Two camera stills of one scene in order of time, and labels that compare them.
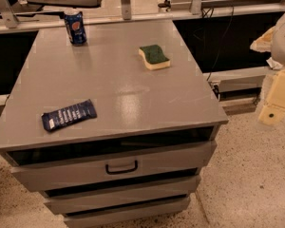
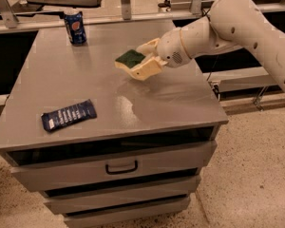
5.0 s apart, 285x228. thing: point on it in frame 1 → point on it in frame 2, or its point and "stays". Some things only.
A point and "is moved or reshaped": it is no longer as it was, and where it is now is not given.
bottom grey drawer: [126, 213] stays
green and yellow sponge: [154, 58] is moved or reshaped
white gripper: [284, 43] → [171, 49]
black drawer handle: [121, 171] stays
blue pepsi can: [76, 28] stays
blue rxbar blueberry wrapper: [79, 112] stays
